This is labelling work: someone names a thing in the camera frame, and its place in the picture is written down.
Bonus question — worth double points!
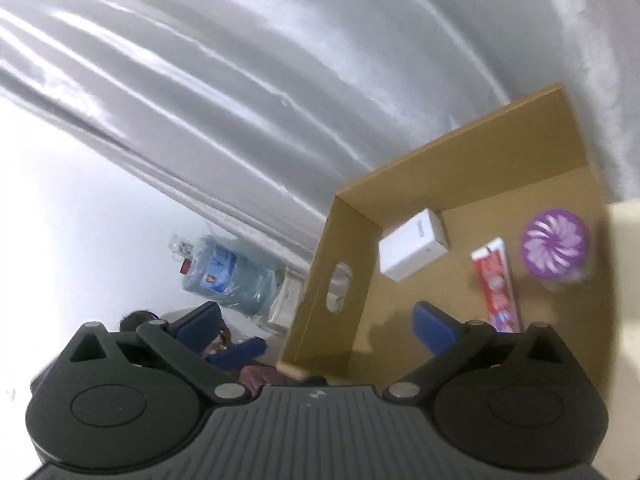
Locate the purple lid air freshener jar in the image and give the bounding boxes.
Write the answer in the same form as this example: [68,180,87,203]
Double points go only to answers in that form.
[520,208,593,291]

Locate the grey curtain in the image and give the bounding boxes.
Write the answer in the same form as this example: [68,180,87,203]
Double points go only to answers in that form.
[0,0,640,271]

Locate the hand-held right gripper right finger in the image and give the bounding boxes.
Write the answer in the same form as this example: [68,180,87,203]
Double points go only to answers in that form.
[382,301,583,404]

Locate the blue water jug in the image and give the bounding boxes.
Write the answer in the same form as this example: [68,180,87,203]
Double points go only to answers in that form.
[167,232,281,317]

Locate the red toothpaste tube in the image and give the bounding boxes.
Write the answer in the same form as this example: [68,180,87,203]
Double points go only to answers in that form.
[471,239,522,333]

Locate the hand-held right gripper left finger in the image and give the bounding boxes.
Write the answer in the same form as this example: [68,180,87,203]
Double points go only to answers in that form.
[58,301,249,404]

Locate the brown cardboard box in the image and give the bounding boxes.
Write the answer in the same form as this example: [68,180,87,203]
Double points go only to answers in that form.
[276,84,613,401]

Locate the white water dispenser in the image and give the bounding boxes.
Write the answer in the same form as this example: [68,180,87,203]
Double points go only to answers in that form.
[267,267,307,333]

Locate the small white carton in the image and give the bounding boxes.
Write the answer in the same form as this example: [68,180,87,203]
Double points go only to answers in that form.
[378,207,450,282]

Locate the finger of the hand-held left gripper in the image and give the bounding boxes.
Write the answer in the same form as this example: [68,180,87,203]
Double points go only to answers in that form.
[207,336,267,372]

